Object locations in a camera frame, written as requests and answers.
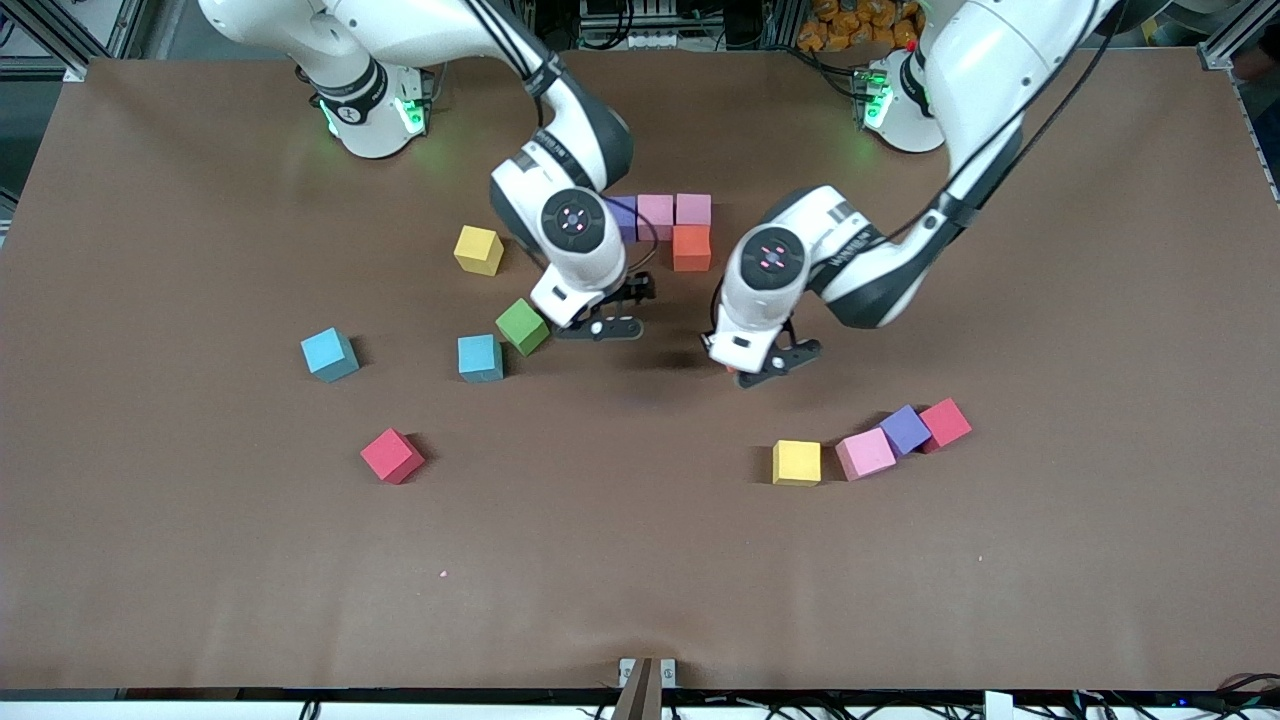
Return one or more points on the white electronics box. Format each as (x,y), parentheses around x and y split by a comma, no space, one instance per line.
(650,40)

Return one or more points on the aluminium frame profile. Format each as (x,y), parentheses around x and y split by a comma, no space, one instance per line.
(1230,45)
(125,25)

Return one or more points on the red foam cube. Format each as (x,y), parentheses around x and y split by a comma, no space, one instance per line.
(392,455)
(945,424)

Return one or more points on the aluminium profile post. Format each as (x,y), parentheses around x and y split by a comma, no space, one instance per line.
(783,20)

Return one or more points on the yellow foam cube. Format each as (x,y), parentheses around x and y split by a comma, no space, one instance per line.
(478,250)
(796,462)

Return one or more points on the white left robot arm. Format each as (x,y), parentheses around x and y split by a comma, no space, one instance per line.
(770,262)

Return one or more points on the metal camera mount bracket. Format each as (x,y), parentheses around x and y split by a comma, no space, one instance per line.
(648,690)

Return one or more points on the purple foam cube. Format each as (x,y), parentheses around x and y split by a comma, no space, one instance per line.
(627,215)
(905,430)

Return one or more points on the cyan foam cube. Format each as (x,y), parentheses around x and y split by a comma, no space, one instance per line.
(480,358)
(329,354)

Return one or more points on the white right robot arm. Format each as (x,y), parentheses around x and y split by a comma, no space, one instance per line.
(575,220)

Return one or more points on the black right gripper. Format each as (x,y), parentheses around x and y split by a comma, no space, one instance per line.
(637,288)

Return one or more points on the pink foam cube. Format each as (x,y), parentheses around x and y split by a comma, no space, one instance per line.
(693,208)
(865,453)
(655,212)

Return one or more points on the green foam cube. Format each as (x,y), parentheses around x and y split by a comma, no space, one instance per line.
(522,326)

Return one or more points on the pile of orange objects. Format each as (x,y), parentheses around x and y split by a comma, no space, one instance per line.
(850,25)

